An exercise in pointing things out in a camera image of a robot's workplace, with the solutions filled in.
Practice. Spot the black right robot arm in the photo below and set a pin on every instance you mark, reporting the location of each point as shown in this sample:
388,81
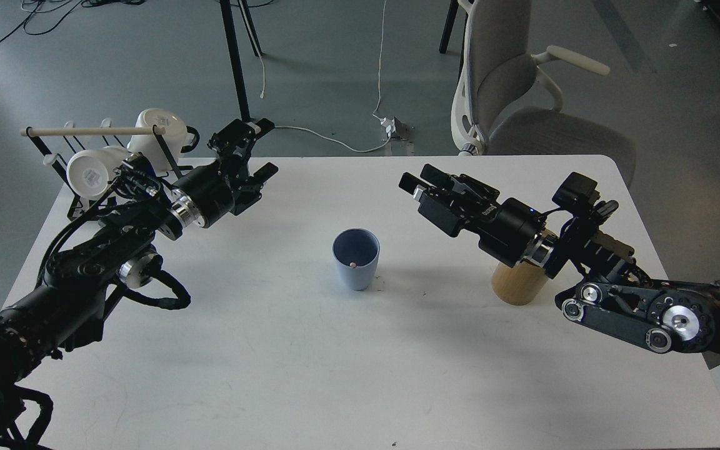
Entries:
615,296

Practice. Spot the white mug front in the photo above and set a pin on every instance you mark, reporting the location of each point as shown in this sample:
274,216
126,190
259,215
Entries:
89,172

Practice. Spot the black tripod stand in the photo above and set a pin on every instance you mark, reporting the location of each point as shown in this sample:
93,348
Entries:
234,55

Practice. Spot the white power adapter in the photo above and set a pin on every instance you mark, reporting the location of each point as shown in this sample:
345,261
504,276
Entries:
394,129

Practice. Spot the black wire cup rack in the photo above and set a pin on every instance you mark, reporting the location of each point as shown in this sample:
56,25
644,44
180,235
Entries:
158,135

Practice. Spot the bamboo cylinder holder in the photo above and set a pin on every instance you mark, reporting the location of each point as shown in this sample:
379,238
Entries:
518,285

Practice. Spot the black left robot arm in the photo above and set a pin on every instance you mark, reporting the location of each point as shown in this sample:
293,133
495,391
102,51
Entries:
107,254

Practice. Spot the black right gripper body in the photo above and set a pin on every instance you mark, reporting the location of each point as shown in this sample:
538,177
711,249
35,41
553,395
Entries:
505,230

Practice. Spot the grey office chair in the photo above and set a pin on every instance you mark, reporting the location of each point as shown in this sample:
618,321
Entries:
506,105

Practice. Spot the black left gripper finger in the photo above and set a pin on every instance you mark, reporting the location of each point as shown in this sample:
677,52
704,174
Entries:
253,185
233,144

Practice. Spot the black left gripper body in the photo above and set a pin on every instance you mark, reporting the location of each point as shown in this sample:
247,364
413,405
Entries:
216,189

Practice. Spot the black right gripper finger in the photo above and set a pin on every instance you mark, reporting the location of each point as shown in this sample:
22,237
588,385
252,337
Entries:
461,185
419,189

